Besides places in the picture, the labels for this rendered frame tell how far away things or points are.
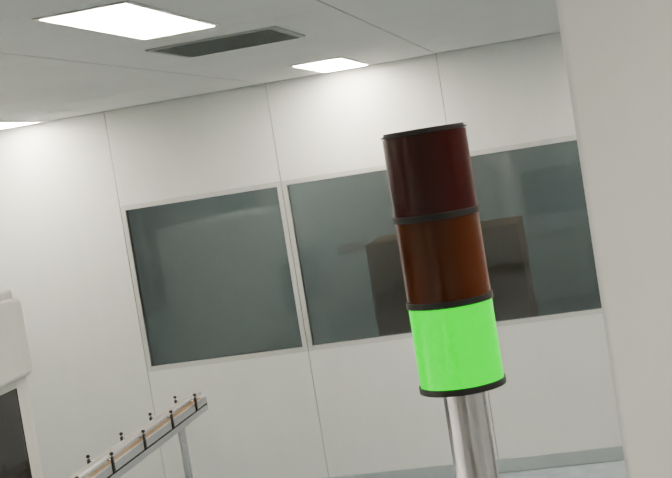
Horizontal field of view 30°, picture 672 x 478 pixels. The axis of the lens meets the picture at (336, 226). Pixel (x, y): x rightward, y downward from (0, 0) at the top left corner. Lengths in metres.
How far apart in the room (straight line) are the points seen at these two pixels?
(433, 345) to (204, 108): 8.36
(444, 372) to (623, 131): 1.44
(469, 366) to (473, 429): 0.04
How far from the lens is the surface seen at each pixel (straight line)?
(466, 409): 0.73
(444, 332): 0.71
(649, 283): 2.15
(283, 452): 9.21
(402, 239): 0.72
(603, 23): 2.13
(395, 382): 8.94
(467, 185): 0.71
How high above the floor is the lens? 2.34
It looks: 3 degrees down
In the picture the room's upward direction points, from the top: 9 degrees counter-clockwise
